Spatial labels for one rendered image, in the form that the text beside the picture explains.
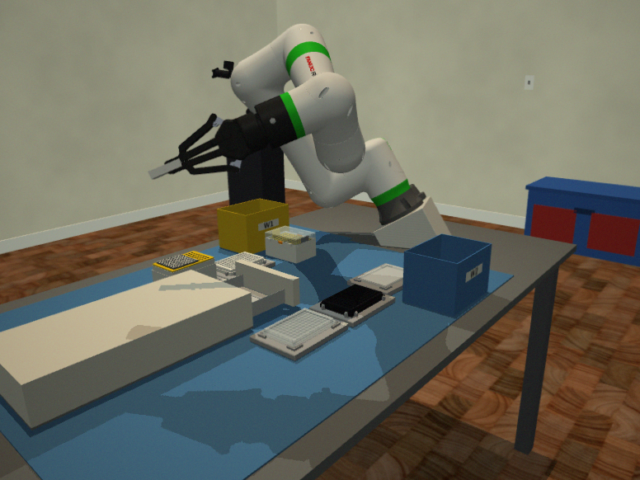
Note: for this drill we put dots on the dark blue open-top bin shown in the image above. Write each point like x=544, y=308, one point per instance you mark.
x=446, y=274

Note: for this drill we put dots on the blue flat mat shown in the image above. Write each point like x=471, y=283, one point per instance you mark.
x=224, y=413

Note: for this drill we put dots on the yellow open-top bin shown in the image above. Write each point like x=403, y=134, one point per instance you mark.
x=242, y=226

